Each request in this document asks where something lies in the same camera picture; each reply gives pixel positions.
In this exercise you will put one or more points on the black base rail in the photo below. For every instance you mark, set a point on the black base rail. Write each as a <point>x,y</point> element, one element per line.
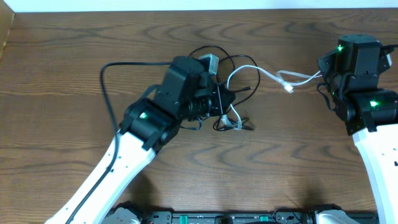
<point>127,213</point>

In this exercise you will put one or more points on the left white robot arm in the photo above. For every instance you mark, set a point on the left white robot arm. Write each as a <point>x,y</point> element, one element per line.
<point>188,92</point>

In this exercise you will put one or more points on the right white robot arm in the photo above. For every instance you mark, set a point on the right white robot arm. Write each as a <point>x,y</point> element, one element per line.
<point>351,75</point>

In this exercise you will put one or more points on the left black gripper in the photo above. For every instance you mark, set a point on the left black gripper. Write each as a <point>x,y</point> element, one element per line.
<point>216,93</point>

